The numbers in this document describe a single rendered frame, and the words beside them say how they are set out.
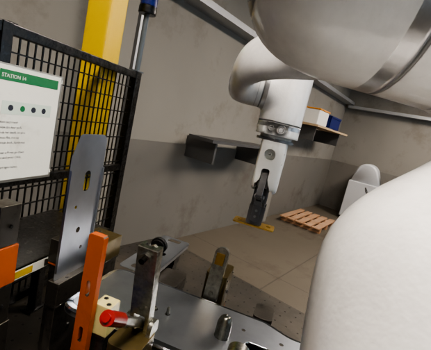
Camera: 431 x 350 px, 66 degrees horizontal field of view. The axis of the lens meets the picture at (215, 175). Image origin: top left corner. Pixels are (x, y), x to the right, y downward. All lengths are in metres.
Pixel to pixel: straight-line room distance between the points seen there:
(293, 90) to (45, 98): 0.72
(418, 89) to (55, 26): 2.48
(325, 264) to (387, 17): 0.12
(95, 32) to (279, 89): 0.88
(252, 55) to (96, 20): 0.89
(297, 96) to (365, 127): 7.44
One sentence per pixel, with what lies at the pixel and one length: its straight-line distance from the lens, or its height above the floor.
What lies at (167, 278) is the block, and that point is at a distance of 0.96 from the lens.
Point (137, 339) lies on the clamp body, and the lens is 0.63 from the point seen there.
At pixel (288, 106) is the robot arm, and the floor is 1.48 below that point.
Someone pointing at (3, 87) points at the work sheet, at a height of 1.39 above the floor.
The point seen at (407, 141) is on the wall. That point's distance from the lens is 7.91.
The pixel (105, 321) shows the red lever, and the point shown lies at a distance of 0.51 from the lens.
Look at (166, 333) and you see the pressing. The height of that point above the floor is 1.00.
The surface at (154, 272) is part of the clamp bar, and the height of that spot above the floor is 1.18.
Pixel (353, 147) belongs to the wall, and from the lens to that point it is 8.07.
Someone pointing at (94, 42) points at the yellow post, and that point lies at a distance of 1.35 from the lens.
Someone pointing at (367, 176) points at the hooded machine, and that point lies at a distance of 7.31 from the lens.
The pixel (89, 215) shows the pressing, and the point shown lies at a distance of 0.87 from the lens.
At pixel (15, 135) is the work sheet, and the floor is 1.27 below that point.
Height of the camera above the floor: 1.43
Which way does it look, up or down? 10 degrees down
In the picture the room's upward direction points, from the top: 13 degrees clockwise
